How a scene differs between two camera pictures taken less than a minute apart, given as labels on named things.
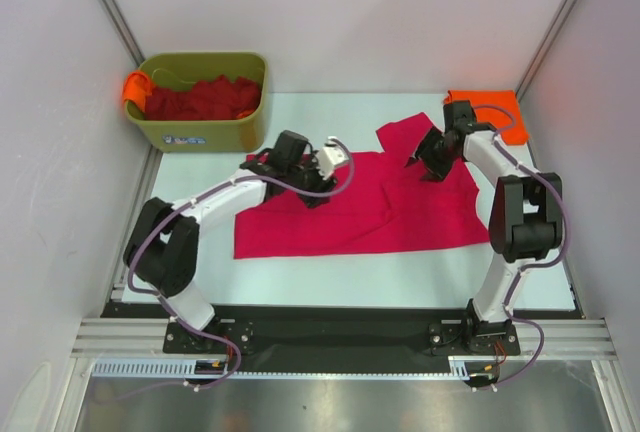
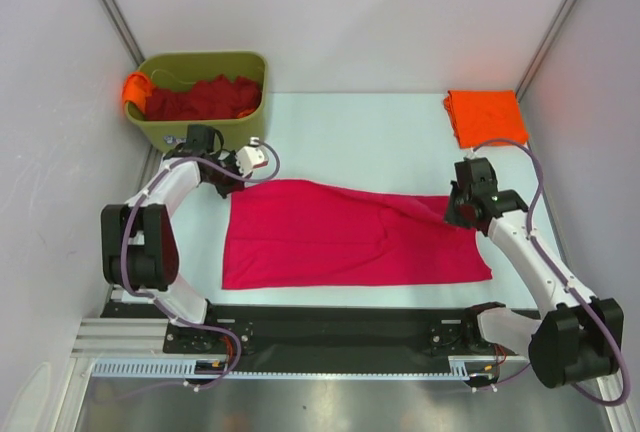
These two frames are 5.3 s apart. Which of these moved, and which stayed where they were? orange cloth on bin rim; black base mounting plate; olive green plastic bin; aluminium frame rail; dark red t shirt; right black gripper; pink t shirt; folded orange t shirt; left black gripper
Moved: left black gripper; right black gripper; pink t shirt
Stayed: olive green plastic bin; folded orange t shirt; black base mounting plate; orange cloth on bin rim; dark red t shirt; aluminium frame rail
